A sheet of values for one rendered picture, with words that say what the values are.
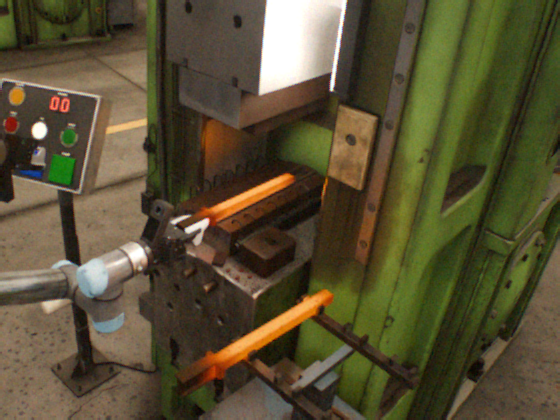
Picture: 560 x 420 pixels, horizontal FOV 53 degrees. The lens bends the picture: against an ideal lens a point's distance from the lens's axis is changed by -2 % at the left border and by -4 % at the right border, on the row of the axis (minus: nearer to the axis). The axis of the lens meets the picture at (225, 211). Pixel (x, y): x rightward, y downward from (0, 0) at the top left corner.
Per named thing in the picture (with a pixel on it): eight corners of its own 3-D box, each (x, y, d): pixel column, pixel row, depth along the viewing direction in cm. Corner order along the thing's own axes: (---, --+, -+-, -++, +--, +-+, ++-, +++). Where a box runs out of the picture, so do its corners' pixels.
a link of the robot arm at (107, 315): (101, 302, 142) (98, 267, 136) (132, 323, 136) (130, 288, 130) (76, 317, 136) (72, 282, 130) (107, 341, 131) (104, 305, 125)
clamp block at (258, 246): (264, 280, 140) (267, 259, 136) (239, 264, 145) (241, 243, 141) (295, 260, 147) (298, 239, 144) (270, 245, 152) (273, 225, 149)
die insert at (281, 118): (253, 136, 139) (255, 113, 136) (231, 126, 143) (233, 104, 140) (326, 107, 158) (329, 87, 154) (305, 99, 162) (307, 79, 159)
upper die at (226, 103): (238, 130, 128) (241, 89, 122) (178, 102, 139) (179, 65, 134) (345, 89, 154) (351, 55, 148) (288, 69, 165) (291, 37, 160)
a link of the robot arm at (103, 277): (75, 290, 128) (72, 260, 124) (114, 271, 135) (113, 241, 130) (95, 308, 124) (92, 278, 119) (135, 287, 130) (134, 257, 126)
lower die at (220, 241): (229, 257, 147) (231, 230, 142) (177, 224, 158) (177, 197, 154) (326, 201, 173) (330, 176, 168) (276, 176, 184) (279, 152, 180)
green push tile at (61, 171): (69, 185, 160) (75, 159, 160) (47, 180, 162) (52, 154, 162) (73, 185, 162) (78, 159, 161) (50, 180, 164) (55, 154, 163)
